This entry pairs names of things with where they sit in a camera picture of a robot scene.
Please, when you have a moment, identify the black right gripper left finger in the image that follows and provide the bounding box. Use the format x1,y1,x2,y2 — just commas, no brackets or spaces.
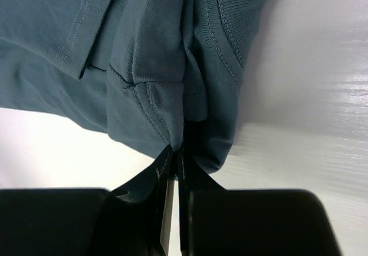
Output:
1,147,174,255

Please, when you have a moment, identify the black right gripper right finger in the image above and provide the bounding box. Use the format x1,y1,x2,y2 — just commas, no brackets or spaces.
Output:
177,150,341,256

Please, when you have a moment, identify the teal blue t shirt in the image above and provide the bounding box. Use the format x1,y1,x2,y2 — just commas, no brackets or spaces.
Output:
1,0,266,173

